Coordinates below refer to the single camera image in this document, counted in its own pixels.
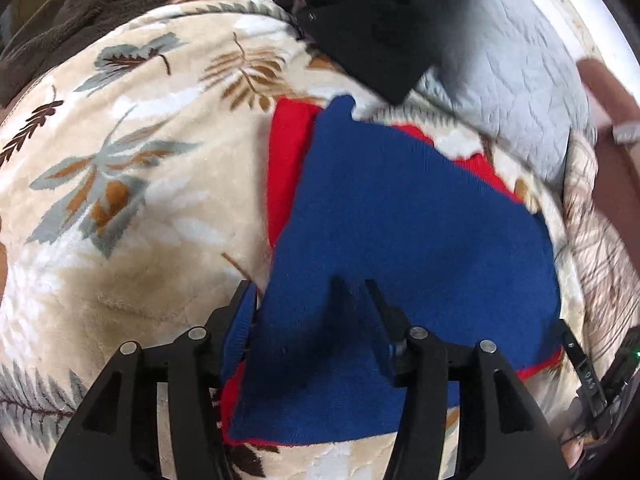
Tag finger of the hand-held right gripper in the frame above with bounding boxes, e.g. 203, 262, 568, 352
554, 319, 608, 413

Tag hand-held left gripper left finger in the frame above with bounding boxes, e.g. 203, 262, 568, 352
44, 280, 258, 480

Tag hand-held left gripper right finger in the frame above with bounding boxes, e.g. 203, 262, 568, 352
365, 279, 571, 480

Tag red and blue knit sweater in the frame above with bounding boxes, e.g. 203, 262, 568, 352
220, 95, 563, 448

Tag person's right hand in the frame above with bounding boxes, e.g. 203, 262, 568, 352
560, 430, 601, 468

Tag striped floral duvet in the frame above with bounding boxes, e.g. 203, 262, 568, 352
562, 130, 640, 376

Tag cream leaf-print blanket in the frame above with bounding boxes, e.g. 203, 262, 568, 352
0, 0, 601, 480

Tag brown padded headboard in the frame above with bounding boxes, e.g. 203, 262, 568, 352
575, 57, 640, 271

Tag light blue quilted pillow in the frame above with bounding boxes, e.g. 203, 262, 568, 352
410, 0, 598, 186

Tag black garment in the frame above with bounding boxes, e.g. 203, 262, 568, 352
275, 0, 473, 106

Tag grey-brown fuzzy blanket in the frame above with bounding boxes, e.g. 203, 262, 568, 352
0, 0, 281, 106

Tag white strap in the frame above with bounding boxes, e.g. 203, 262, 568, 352
613, 120, 640, 146

